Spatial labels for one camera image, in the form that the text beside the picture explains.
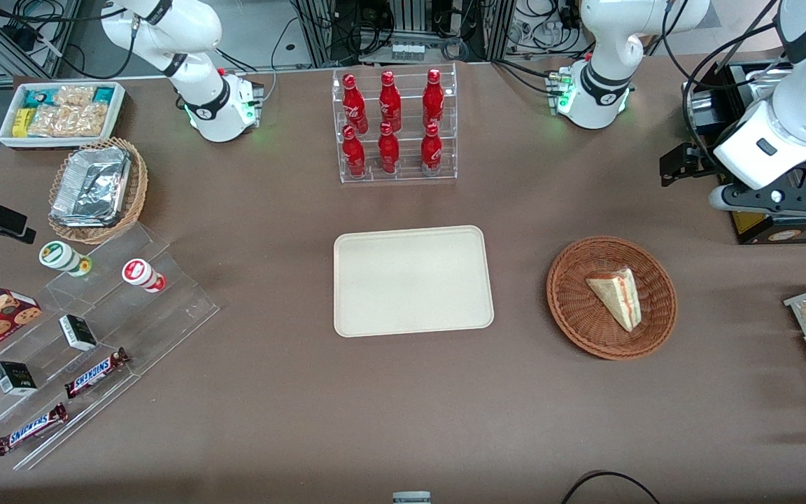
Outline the triangular sandwich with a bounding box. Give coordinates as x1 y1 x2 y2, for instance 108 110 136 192
585 267 643 333

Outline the oval tan wicker basket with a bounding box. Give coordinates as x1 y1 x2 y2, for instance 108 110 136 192
48 137 149 246

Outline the round brown wicker basket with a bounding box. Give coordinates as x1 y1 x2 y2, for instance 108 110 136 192
546 236 678 361

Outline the beige plastic tray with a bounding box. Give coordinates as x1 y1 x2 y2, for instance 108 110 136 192
333 225 495 339

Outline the green lid yogurt cup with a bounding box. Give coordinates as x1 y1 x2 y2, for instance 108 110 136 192
38 240 93 278

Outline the silver foil pouch stack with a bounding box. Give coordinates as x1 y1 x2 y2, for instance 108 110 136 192
51 146 132 228

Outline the small black carton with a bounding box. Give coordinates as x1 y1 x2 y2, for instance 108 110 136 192
58 314 98 352
0 360 38 397

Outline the red lid yogurt cup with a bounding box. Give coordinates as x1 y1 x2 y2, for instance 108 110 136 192
121 258 167 293

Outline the white rectangular snack bin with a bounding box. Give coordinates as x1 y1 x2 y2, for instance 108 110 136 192
0 81 126 149

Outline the Snickers chocolate bar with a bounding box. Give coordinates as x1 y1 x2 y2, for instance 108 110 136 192
0 402 69 457
64 347 130 400

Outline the clear acrylic stepped shelf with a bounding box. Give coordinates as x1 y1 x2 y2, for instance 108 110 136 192
0 223 220 471

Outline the white power strip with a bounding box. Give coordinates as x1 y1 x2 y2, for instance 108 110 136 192
511 20 589 53

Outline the red cola bottle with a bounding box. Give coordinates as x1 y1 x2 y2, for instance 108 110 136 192
342 73 369 135
422 68 445 130
341 125 367 179
378 122 401 175
379 70 403 134
420 122 444 176

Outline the clear acrylic bottle rack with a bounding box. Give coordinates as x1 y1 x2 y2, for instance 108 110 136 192
331 62 458 185

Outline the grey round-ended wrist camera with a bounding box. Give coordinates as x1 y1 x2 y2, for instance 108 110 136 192
709 183 754 214

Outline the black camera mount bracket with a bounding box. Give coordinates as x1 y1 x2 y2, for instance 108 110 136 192
725 157 806 212

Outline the aluminium frame structure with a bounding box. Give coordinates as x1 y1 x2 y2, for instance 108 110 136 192
0 0 82 88
291 0 516 67

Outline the black cable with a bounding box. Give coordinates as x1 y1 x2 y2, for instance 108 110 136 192
560 470 663 504

